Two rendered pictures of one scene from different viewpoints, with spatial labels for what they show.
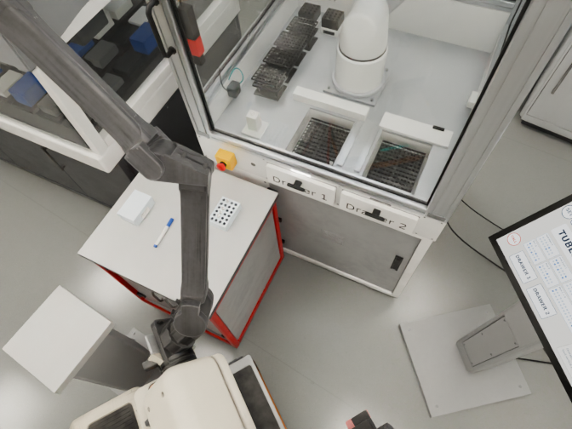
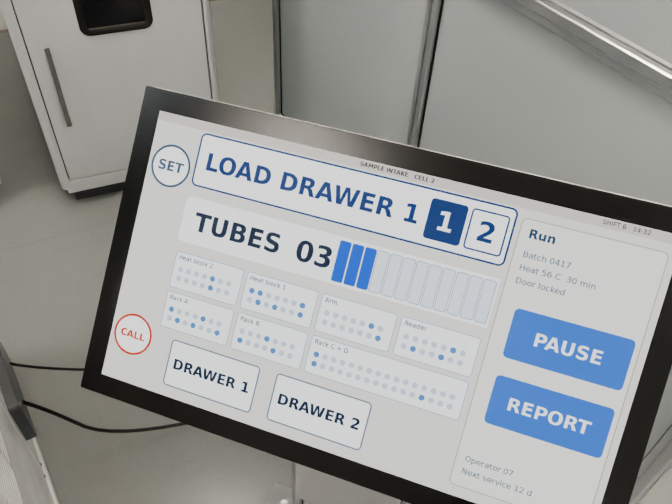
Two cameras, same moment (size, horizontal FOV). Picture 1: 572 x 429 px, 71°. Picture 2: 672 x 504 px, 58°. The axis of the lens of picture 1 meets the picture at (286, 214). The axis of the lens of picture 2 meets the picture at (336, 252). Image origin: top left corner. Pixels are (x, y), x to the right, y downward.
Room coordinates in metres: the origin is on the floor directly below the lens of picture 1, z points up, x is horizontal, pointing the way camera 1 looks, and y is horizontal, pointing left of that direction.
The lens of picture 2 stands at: (0.16, -0.44, 1.50)
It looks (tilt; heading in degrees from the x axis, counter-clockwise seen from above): 44 degrees down; 292
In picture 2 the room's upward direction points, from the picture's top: 4 degrees clockwise
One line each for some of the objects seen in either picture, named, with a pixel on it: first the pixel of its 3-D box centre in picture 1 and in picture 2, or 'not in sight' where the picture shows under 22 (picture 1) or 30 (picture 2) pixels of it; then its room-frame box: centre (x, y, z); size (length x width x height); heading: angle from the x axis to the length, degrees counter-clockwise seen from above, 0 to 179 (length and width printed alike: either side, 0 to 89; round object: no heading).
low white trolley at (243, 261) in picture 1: (202, 258); not in sight; (0.82, 0.44, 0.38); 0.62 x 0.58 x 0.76; 59
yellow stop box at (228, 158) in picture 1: (225, 160); not in sight; (1.03, 0.22, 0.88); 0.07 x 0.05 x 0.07; 59
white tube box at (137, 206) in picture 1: (136, 208); not in sight; (0.90, 0.61, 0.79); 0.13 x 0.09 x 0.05; 148
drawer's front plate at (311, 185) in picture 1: (300, 184); not in sight; (0.87, -0.07, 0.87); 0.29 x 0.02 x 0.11; 59
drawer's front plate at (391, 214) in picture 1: (377, 212); not in sight; (0.70, -0.34, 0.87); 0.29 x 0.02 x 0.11; 59
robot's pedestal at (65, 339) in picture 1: (104, 354); not in sight; (0.41, 0.88, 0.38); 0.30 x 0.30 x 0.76; 52
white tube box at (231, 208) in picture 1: (225, 214); not in sight; (0.83, 0.25, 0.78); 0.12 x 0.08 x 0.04; 149
